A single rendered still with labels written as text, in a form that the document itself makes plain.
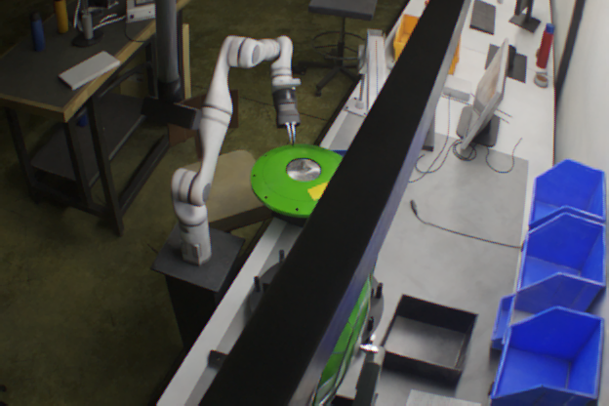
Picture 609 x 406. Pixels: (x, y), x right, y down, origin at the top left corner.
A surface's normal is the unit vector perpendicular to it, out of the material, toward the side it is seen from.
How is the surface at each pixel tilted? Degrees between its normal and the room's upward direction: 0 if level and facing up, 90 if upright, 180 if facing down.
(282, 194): 21
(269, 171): 14
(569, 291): 92
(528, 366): 0
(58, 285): 0
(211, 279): 0
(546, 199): 87
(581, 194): 87
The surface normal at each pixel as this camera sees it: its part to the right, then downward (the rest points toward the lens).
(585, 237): -0.36, 0.56
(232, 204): 0.05, -0.76
